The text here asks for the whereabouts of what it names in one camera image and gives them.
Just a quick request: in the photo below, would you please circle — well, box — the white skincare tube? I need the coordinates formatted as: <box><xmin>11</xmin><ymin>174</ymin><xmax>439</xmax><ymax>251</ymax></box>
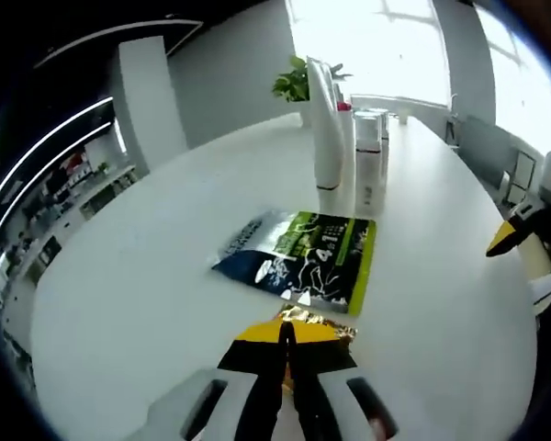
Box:
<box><xmin>305</xmin><ymin>54</ymin><xmax>346</xmax><ymax>213</ymax></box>

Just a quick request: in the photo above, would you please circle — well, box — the wide bright window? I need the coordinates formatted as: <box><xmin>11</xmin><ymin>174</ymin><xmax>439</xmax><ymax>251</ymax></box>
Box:
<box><xmin>287</xmin><ymin>0</ymin><xmax>451</xmax><ymax>107</ymax></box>

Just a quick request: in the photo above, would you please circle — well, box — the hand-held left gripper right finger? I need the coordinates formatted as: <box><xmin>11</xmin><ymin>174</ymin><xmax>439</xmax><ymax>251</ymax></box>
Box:
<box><xmin>287</xmin><ymin>321</ymin><xmax>400</xmax><ymax>441</ymax></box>

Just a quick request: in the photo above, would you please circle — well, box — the green black skincare sachet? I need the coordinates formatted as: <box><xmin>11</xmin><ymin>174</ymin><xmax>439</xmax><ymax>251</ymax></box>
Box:
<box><xmin>210</xmin><ymin>209</ymin><xmax>377</xmax><ymax>316</ymax></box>

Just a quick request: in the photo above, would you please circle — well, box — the long white office counter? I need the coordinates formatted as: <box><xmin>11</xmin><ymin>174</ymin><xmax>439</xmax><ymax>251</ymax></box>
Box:
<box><xmin>0</xmin><ymin>155</ymin><xmax>139</xmax><ymax>286</ymax></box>

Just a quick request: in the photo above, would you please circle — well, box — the white tube with red cap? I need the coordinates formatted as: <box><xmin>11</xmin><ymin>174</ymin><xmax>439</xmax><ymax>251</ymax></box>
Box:
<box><xmin>334</xmin><ymin>98</ymin><xmax>357</xmax><ymax>212</ymax></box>

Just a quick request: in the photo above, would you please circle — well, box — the gold foil skincare sachet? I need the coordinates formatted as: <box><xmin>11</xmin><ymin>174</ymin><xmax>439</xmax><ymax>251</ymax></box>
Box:
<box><xmin>273</xmin><ymin>306</ymin><xmax>359</xmax><ymax>396</ymax></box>

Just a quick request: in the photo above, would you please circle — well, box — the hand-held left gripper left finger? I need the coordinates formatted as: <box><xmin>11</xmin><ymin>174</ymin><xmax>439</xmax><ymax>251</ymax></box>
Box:
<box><xmin>149</xmin><ymin>321</ymin><xmax>288</xmax><ymax>441</ymax></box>

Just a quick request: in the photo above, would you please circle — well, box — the potted green plant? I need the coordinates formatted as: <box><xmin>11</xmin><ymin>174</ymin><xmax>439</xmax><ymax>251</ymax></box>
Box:
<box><xmin>272</xmin><ymin>55</ymin><xmax>354</xmax><ymax>128</ymax></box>

